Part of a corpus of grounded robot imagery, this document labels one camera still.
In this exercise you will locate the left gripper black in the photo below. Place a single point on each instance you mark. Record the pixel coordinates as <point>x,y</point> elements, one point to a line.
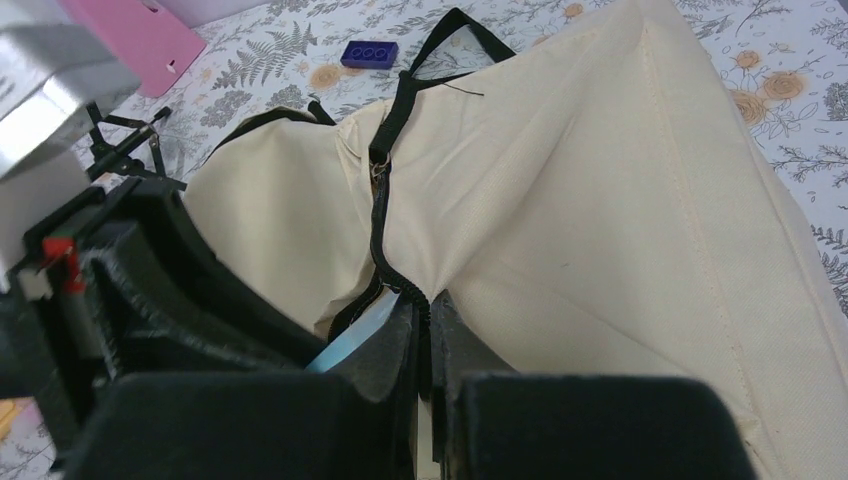
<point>121,282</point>

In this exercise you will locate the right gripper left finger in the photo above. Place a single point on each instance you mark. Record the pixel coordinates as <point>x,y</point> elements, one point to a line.
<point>356,420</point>

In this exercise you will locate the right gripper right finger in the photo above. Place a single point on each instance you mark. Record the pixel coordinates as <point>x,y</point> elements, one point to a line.
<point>491,422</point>

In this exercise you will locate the blue highlighter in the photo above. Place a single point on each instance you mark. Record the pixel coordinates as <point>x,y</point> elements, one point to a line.
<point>354,338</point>

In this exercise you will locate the cream canvas backpack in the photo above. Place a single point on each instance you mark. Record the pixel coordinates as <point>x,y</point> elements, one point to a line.
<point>640,193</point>

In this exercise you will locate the black folding tripod stand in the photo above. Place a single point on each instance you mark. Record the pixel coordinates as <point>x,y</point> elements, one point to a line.
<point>117,158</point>

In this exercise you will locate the pink cone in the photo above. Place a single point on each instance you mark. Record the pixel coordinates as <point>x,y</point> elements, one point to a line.
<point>149,39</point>

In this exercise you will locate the purple small block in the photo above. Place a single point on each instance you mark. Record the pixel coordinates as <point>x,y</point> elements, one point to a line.
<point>370,55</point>

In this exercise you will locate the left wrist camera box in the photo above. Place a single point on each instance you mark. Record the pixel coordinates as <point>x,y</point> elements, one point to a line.
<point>52,70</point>

